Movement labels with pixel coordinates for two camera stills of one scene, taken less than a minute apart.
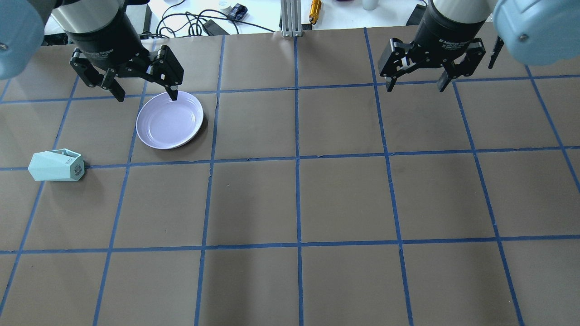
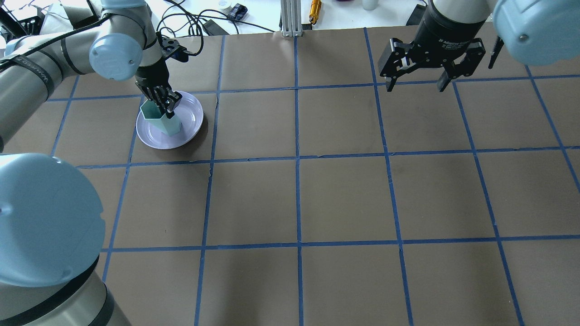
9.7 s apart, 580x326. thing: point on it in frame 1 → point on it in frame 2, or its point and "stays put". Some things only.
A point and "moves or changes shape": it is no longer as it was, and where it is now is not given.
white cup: [369, 5] stays put
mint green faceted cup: [62, 165] moves or changes shape
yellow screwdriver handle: [316, 8] stays put
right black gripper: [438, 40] stays put
